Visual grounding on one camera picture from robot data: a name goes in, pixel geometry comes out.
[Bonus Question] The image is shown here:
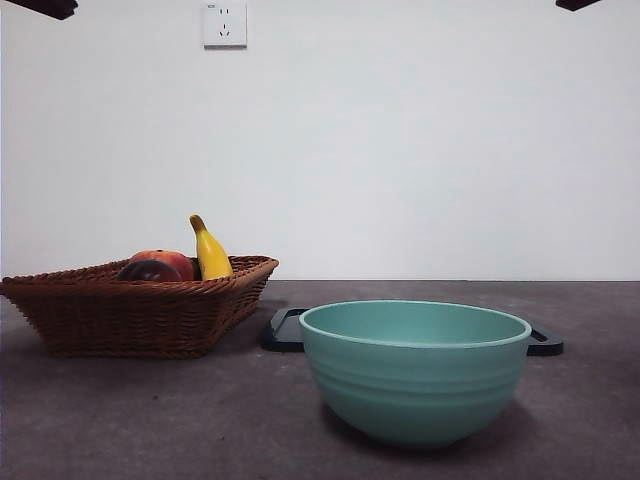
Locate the teal ribbed bowl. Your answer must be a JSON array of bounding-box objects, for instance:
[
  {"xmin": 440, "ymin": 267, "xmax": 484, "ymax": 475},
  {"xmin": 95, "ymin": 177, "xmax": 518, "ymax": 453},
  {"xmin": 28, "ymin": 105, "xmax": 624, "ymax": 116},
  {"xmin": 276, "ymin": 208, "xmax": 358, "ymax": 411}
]
[{"xmin": 298, "ymin": 299, "xmax": 533, "ymax": 449}]

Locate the brown wicker basket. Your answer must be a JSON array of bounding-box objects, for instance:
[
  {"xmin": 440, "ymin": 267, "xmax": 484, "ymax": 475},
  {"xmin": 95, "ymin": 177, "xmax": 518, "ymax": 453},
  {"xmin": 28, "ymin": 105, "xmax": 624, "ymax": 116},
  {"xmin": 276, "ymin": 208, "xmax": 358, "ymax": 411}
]
[{"xmin": 0, "ymin": 254, "xmax": 280, "ymax": 360}]

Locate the dark red plum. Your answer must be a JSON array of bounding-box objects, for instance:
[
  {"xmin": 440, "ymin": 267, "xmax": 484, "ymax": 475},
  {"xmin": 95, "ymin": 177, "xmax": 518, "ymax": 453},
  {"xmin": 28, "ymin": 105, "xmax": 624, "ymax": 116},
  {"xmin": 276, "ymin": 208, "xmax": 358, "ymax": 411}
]
[{"xmin": 115, "ymin": 259, "xmax": 184, "ymax": 283}]

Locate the red orange peach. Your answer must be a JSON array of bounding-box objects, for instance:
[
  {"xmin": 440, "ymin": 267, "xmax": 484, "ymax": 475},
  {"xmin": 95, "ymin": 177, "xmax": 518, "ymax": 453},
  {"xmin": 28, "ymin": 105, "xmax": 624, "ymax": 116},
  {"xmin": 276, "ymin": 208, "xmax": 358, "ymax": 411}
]
[{"xmin": 130, "ymin": 248, "xmax": 195, "ymax": 282}]

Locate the white wall socket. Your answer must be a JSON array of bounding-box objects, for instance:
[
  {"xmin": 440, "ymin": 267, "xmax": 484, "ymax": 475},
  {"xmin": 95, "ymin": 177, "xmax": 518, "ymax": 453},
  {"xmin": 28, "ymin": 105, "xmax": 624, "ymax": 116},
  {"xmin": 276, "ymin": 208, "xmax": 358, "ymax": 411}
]
[{"xmin": 202, "ymin": 0, "xmax": 248, "ymax": 50}]

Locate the yellow banana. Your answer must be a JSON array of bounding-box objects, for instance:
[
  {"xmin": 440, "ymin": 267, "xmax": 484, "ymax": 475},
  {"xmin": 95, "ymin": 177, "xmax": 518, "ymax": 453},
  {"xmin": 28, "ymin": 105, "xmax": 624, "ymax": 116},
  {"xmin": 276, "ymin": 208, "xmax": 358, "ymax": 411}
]
[{"xmin": 188, "ymin": 213, "xmax": 235, "ymax": 281}]

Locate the dark teal rectangular tray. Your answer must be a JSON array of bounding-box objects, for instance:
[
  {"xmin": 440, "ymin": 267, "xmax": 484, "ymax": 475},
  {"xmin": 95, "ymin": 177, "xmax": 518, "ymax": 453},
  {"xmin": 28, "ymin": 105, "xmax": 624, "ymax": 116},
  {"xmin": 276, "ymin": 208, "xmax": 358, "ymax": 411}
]
[{"xmin": 259, "ymin": 307, "xmax": 565, "ymax": 357}]

